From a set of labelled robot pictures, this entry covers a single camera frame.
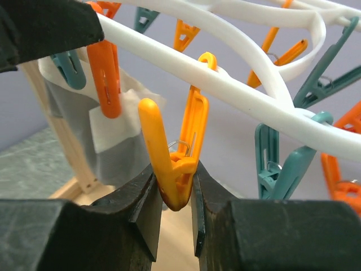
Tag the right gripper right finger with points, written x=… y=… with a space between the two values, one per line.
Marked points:
x=232 y=233

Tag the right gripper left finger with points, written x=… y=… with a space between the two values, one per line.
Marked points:
x=119 y=231

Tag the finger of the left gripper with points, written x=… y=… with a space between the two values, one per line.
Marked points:
x=31 y=30

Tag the orange peg holding grey underwear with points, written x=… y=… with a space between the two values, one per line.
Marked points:
x=103 y=59

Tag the grey underwear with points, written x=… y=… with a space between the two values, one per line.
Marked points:
x=114 y=148

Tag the teal clothes peg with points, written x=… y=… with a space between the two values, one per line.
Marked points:
x=277 y=181

